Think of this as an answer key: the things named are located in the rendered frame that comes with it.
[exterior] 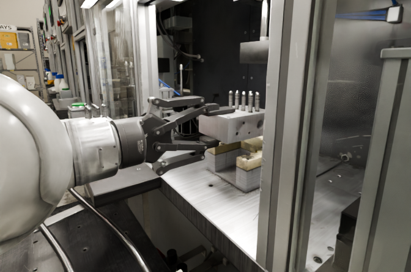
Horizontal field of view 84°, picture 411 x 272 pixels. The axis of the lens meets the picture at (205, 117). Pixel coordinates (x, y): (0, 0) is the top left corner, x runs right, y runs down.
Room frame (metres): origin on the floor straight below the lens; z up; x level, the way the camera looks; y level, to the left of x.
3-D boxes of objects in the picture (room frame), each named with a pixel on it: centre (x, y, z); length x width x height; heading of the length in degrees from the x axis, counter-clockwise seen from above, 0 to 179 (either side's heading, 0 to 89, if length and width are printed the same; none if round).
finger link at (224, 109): (0.44, -0.02, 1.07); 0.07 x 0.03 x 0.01; 126
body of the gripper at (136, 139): (0.35, 0.10, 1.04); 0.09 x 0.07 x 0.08; 126
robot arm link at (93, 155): (0.31, 0.16, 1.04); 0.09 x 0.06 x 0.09; 36
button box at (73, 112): (0.73, 0.40, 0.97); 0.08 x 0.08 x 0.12; 35
